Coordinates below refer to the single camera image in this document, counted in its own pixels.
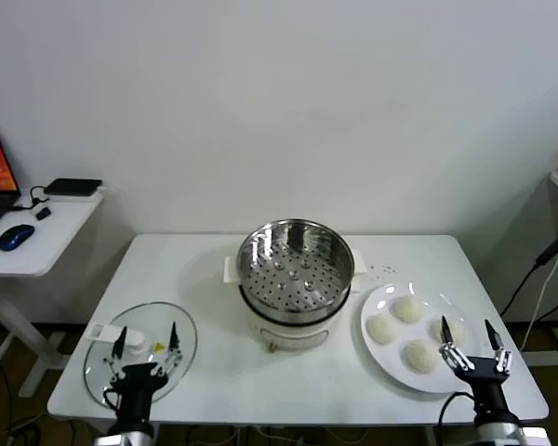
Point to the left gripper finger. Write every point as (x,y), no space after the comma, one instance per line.
(173,339)
(121,344)

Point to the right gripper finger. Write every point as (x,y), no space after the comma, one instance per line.
(494,337)
(446,332)

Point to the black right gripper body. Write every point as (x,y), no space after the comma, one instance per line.
(486,378)

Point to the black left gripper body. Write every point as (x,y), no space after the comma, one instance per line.
(137,385)

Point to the white steamed baozi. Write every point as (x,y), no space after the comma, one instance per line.
(384,330)
(421,357)
(408,309)
(458,332)

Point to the stainless steel steamer basket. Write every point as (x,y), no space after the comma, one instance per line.
(337,253)

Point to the round glass pot lid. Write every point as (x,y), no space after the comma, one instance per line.
(139,320)

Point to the white round plate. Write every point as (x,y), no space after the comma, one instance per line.
(386,364)

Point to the white side table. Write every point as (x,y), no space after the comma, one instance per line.
(51,241)

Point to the white electric cooker base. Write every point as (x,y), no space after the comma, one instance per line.
(297,337)

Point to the blue computer mouse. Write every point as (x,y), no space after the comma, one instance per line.
(15,236)

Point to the small black usb dongle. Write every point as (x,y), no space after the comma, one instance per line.
(43,213)

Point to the black flat hard drive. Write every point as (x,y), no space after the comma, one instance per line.
(72,187)

